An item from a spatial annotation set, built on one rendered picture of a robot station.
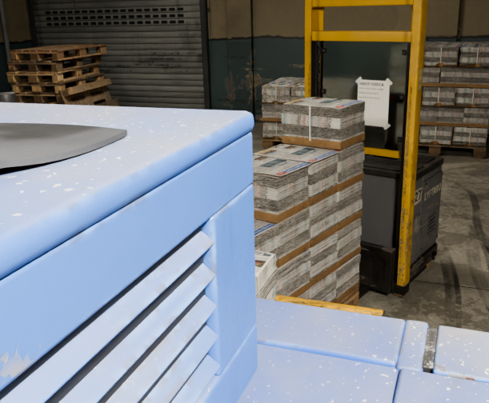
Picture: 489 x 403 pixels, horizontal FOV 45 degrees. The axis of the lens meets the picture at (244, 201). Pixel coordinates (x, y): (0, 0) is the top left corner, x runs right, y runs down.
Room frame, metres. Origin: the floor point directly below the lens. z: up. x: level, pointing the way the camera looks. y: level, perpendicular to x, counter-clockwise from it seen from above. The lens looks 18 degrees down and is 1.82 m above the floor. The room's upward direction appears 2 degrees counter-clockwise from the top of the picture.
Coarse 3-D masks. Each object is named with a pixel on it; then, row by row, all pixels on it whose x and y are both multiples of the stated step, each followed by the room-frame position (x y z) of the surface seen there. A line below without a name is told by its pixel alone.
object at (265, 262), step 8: (256, 256) 1.79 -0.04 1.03; (264, 256) 1.79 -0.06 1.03; (272, 256) 1.79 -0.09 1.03; (256, 264) 1.73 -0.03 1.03; (264, 264) 1.73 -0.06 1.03; (272, 264) 1.78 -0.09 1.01; (264, 272) 1.70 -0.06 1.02; (272, 272) 1.77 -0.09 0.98; (264, 280) 1.70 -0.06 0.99; (272, 280) 1.78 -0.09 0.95; (264, 288) 1.70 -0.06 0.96; (272, 288) 1.79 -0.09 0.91; (264, 296) 1.70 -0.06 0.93; (272, 296) 1.80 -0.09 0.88
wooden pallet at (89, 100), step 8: (104, 80) 9.15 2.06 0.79; (72, 88) 8.29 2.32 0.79; (80, 88) 8.47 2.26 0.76; (88, 88) 8.66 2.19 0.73; (96, 88) 9.08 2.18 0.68; (104, 88) 9.25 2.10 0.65; (64, 96) 8.19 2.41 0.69; (72, 96) 8.42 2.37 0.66; (88, 96) 8.76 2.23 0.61; (96, 96) 8.99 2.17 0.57; (104, 96) 9.19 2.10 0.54; (72, 104) 8.31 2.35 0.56; (80, 104) 8.53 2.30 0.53; (88, 104) 8.68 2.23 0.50; (104, 104) 8.88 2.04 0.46; (112, 104) 9.09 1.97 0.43
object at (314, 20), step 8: (312, 8) 3.90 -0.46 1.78; (320, 8) 3.86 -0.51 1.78; (312, 16) 3.90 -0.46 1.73; (320, 16) 3.86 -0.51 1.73; (312, 24) 3.90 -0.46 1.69; (320, 24) 3.86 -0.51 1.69; (312, 48) 3.83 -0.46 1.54; (320, 48) 3.86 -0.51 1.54; (312, 56) 3.83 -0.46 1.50; (320, 56) 3.86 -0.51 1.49; (312, 64) 3.83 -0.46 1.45; (320, 64) 3.86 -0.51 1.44; (312, 72) 3.83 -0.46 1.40; (320, 72) 3.86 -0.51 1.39; (312, 80) 3.83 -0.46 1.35; (320, 80) 3.86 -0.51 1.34; (312, 88) 3.83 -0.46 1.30; (320, 88) 3.86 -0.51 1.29; (312, 96) 3.83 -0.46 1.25; (320, 96) 3.86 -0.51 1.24
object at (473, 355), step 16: (416, 336) 0.44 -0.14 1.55; (432, 336) 0.44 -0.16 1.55; (448, 336) 0.43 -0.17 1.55; (464, 336) 0.43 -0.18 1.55; (480, 336) 0.43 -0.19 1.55; (400, 352) 0.41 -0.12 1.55; (416, 352) 0.41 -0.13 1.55; (432, 352) 0.41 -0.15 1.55; (448, 352) 0.41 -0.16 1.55; (464, 352) 0.41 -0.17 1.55; (480, 352) 0.41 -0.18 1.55; (400, 368) 0.39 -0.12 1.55; (416, 368) 0.39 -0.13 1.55; (432, 368) 0.39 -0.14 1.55; (448, 368) 0.39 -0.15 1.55; (464, 368) 0.39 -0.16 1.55; (480, 368) 0.39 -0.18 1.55
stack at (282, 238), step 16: (320, 208) 2.94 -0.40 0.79; (336, 208) 3.08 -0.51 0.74; (256, 224) 2.63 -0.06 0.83; (272, 224) 2.62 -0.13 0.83; (288, 224) 2.70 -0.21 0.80; (304, 224) 2.82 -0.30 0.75; (320, 224) 2.93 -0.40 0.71; (336, 224) 3.07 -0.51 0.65; (256, 240) 2.48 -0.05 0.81; (272, 240) 2.59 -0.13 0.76; (288, 240) 2.69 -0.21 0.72; (304, 240) 2.81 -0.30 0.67; (336, 240) 3.07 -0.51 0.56; (304, 256) 2.80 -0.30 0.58; (320, 256) 2.94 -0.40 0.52; (336, 256) 3.07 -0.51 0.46; (288, 272) 2.68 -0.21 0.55; (304, 272) 2.79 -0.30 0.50; (320, 272) 2.94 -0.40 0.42; (288, 288) 2.69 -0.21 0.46; (320, 288) 2.94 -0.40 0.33
